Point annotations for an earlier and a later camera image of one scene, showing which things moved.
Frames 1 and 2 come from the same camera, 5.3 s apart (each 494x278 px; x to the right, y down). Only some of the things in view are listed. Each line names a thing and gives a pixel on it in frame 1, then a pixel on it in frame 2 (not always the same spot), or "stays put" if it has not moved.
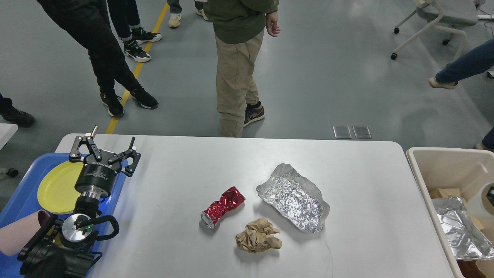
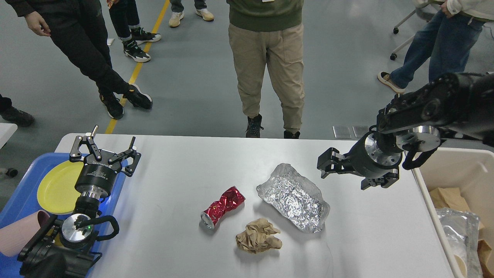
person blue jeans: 480,57 to 444,42
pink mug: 14,238 stays put
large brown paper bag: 469,269 to 484,250
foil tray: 298,197 stays put
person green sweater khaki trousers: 239,26 to 271,30
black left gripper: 97,178 stays put
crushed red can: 230,198 stays put
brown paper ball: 257,237 stays put
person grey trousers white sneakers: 175,9 stays put
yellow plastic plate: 56,190 stays put
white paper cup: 482,204 to 461,265
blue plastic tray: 22,200 stays put
